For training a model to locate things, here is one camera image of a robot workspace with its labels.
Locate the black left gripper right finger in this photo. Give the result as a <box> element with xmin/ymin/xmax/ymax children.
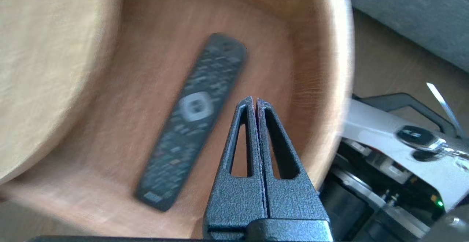
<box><xmin>256</xmin><ymin>98</ymin><xmax>330</xmax><ymax>219</ymax></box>

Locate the black TV remote control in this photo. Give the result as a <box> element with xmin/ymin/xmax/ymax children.
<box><xmin>135</xmin><ymin>33</ymin><xmax>248</xmax><ymax>212</ymax></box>

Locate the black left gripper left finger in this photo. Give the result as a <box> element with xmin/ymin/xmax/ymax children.
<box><xmin>203</xmin><ymin>96</ymin><xmax>267</xmax><ymax>231</ymax></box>

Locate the round wooden nightstand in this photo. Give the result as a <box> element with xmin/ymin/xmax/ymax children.
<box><xmin>0</xmin><ymin>0</ymin><xmax>123</xmax><ymax>185</ymax></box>

